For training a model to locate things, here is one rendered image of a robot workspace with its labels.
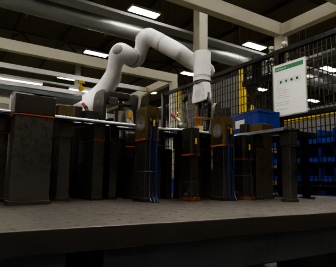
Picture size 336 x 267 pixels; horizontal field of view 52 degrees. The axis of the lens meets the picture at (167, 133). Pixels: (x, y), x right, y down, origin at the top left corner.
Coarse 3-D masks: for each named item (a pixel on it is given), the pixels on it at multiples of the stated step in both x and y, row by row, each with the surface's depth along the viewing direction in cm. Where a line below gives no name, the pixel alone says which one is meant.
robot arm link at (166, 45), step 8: (160, 40) 177; (168, 40) 176; (160, 48) 178; (168, 48) 175; (176, 48) 173; (184, 48) 174; (168, 56) 178; (176, 56) 174; (184, 56) 176; (192, 56) 179; (184, 64) 179; (192, 64) 180
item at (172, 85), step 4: (172, 84) 874; (176, 84) 880; (172, 88) 872; (176, 92) 877; (176, 96) 876; (172, 100) 869; (176, 100) 875; (172, 104) 867; (176, 104) 873; (172, 108) 866; (176, 112) 871; (172, 120) 862; (172, 124) 861; (176, 124) 867; (172, 140) 856; (172, 144) 854; (172, 148) 853; (172, 156) 851; (172, 160) 849
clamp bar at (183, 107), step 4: (184, 96) 179; (180, 100) 180; (184, 100) 180; (180, 104) 180; (184, 104) 182; (180, 108) 180; (184, 108) 181; (180, 112) 179; (184, 112) 180; (180, 116) 179; (184, 116) 180; (180, 120) 179; (184, 120) 179; (184, 124) 177; (188, 124) 178; (184, 128) 176
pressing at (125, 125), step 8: (0, 112) 117; (8, 112) 117; (56, 120) 131; (72, 120) 130; (80, 120) 130; (88, 120) 125; (96, 120) 127; (120, 128) 148; (128, 128) 149; (160, 128) 142; (168, 128) 144; (176, 128) 145; (168, 136) 168; (208, 136) 171
